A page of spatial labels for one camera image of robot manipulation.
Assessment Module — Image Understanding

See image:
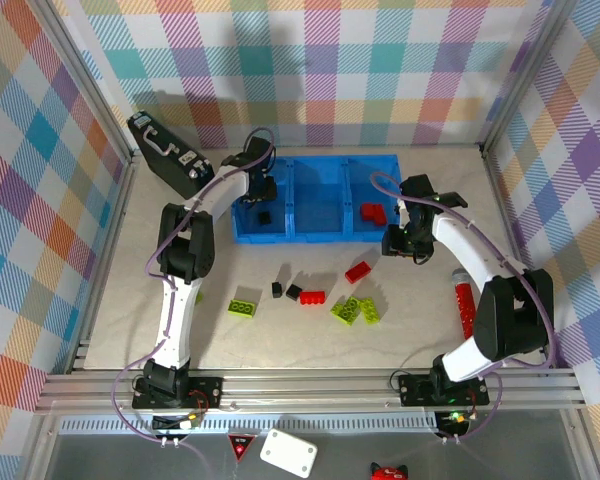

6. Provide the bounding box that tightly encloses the blue three-compartment bin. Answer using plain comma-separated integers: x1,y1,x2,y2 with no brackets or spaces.
231,153,410,245

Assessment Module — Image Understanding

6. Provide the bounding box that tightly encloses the black briefcase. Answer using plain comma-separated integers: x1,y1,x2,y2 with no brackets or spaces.
126,112,217,201

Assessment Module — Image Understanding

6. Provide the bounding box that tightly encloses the red glitter tube silver cap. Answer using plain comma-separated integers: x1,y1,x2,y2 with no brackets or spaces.
452,268,477,342

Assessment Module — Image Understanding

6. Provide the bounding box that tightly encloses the small controller circuit board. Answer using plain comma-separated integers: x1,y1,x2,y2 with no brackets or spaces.
435,409,480,432
152,410,205,434

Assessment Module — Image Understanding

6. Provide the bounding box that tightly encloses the grey perforated strip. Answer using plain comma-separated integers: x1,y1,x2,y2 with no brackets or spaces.
59,418,441,435

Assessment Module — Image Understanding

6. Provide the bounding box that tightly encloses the red black small object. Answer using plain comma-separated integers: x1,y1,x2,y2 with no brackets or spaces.
369,462,411,480

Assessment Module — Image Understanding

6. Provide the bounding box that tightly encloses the white rectangular box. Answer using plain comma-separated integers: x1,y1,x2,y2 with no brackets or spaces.
258,428,319,479

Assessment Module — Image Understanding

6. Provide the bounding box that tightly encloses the red black triangle sign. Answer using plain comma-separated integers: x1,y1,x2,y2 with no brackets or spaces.
227,433,257,464

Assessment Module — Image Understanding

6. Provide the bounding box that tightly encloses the aluminium side rail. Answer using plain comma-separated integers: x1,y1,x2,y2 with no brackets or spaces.
64,152,141,374
479,143,581,374

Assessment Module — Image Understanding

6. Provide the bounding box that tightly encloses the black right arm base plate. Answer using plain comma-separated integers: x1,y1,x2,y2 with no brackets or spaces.
398,373,491,407

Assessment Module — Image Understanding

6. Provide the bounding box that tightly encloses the aluminium cross rail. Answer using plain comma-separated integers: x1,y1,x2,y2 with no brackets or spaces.
34,368,587,416

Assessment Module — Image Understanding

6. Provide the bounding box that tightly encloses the aluminium corner post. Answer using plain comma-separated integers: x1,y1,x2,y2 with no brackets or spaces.
32,0,137,166
479,0,584,151

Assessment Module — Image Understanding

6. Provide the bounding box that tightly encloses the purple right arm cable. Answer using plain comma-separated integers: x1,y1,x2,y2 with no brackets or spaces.
372,172,556,446

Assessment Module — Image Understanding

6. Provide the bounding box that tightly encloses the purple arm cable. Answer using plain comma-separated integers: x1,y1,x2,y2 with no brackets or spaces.
110,127,276,447
372,172,556,446

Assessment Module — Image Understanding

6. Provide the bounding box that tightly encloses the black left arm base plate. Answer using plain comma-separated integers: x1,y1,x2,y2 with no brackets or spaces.
132,377,225,411

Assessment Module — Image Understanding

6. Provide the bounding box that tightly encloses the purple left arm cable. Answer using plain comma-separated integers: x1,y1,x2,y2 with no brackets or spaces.
110,127,276,447

